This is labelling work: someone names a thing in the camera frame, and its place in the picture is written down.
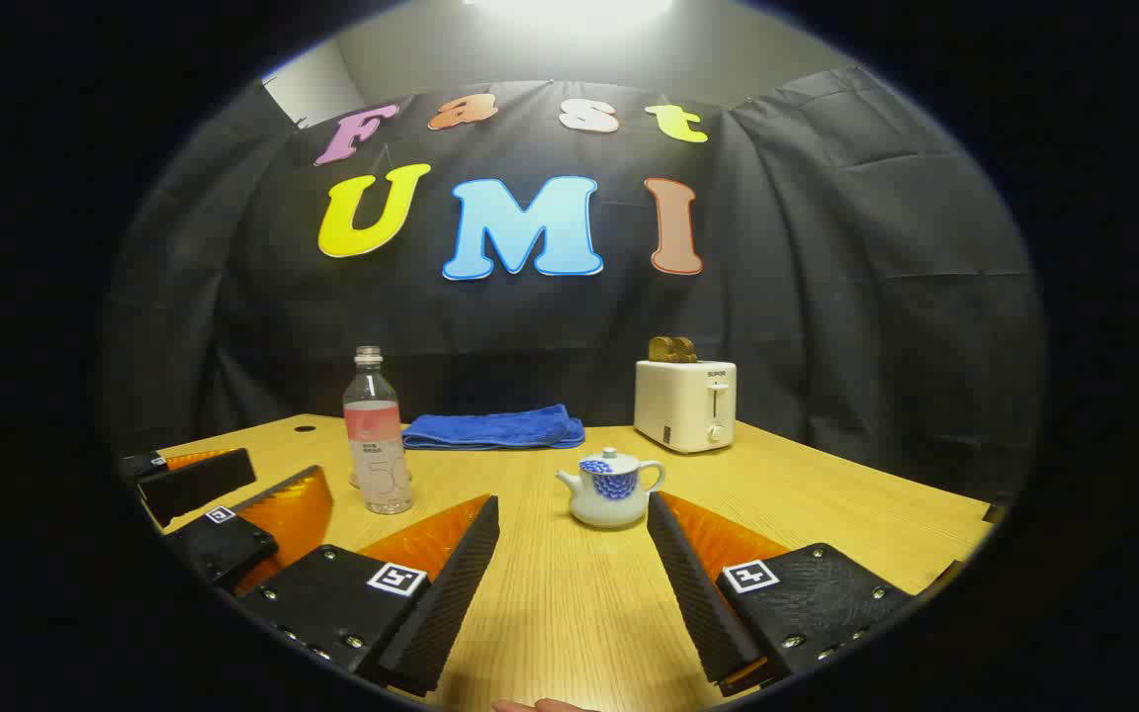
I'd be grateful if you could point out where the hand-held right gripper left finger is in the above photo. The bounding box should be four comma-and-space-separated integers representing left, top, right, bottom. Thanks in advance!
236, 494, 501, 696

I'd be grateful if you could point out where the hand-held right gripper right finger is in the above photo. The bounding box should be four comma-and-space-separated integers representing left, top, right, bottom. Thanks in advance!
647, 490, 919, 698

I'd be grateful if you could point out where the round tan coaster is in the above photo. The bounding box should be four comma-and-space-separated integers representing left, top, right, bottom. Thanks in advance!
347, 467, 415, 491

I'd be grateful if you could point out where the white blue teacup lid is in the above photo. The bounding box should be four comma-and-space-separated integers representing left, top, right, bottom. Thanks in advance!
579, 447, 642, 478

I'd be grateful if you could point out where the clear pink-label water bottle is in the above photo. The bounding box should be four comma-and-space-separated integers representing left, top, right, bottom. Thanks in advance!
342, 346, 414, 515

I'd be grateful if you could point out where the blue folded towel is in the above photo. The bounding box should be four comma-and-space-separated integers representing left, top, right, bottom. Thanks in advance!
401, 403, 586, 452

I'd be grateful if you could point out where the white toaster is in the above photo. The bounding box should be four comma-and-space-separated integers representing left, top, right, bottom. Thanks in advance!
634, 359, 739, 455

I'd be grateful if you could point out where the black backdrop cloth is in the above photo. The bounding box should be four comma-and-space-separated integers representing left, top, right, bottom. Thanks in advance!
100, 64, 1050, 505

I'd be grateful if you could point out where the ceiling light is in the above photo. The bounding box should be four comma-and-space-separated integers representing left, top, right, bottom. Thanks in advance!
461, 0, 674, 31

